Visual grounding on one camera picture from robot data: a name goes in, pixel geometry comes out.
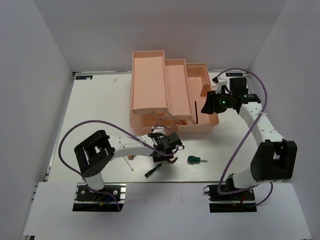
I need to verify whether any pink plastic toolbox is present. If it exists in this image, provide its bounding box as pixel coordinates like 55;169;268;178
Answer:
129;50;219;136

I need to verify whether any large dark hex key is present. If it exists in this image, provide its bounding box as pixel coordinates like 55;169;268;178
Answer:
167;157;178;165

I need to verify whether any blue handled screwdriver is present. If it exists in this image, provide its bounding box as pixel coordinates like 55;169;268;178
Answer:
125;159;134;171

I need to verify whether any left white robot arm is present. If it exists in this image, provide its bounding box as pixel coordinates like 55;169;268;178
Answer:
74;127;184;200

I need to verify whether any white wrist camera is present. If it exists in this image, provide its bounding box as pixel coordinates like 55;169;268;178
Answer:
151;126;166;135
212;77;228;94

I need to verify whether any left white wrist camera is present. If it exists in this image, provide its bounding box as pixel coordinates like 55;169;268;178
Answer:
151;126;166;135

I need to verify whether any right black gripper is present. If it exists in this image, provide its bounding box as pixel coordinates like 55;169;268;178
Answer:
201;89;235;115

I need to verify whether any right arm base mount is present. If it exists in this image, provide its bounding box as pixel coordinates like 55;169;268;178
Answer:
203;184;257;213

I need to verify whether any right blue table label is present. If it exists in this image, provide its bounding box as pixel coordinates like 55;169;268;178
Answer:
225;72;244;78

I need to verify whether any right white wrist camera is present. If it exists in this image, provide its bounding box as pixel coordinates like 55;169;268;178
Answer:
212;77;228;94

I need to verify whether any black green precision screwdriver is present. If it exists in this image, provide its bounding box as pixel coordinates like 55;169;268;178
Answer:
144;162;163;179

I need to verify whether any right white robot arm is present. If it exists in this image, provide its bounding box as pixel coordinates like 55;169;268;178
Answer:
201;77;298;200

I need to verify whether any left blue table label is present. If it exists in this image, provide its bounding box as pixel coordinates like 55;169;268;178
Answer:
75;75;93;80

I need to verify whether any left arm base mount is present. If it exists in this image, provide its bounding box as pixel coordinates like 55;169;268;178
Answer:
72;183;126;213

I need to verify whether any blue table label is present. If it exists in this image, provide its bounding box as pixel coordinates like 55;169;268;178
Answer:
75;75;93;80
225;72;244;78

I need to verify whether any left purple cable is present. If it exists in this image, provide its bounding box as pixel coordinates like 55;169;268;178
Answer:
57;119;181;211

